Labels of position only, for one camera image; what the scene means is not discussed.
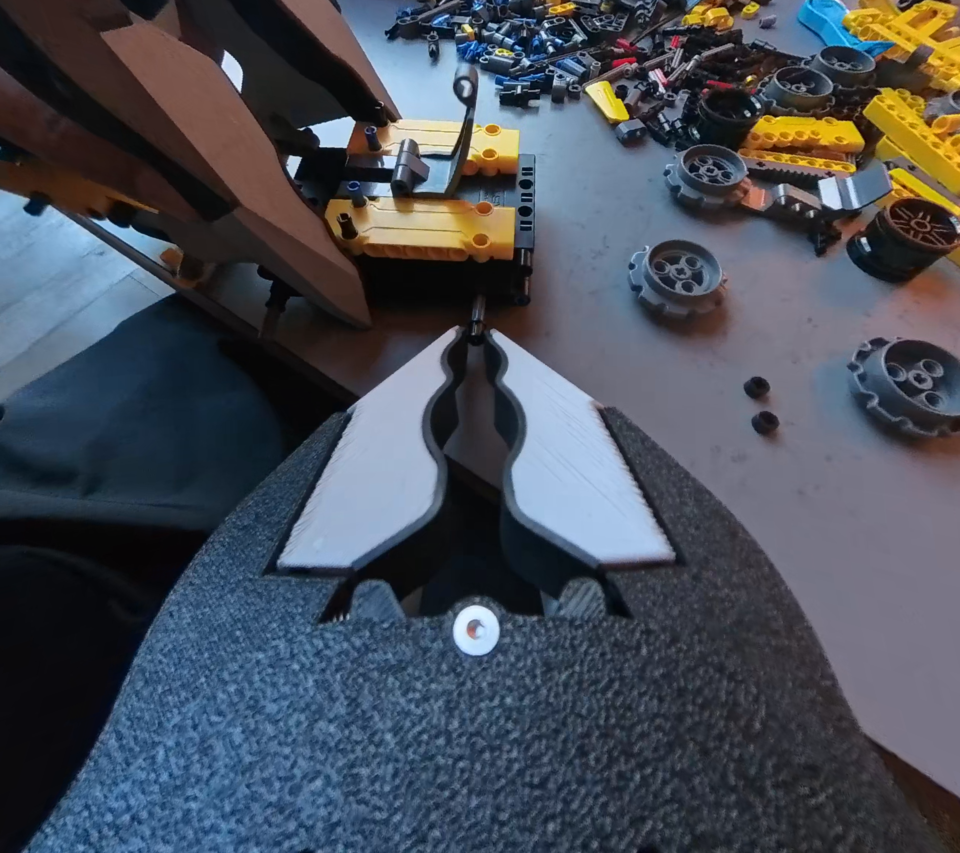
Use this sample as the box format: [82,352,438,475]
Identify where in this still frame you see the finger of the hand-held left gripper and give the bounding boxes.
[0,13,374,331]
[176,0,402,153]

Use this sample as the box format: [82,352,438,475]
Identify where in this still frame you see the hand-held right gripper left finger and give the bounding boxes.
[276,324,474,603]

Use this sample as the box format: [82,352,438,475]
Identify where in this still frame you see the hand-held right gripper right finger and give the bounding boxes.
[480,326,682,607]

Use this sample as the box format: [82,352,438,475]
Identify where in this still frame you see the yellow black brick model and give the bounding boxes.
[0,64,537,344]

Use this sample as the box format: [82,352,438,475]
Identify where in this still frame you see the pile of small brick parts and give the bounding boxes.
[386,0,777,149]

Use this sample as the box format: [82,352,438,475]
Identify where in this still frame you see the grey desk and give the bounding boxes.
[210,0,960,794]

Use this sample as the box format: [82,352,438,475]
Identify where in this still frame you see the person's black trousers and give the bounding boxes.
[0,294,361,853]

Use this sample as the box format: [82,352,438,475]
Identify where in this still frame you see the yellow curved panel piece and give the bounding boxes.
[585,80,631,125]

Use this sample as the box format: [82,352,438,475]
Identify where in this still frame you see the grey curved panel piece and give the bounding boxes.
[817,163,894,217]

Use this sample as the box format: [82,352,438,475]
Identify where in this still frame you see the pile of yellow brick beams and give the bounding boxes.
[738,0,960,269]

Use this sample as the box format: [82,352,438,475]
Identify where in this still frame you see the blue brick separator tool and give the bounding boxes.
[796,0,894,55]

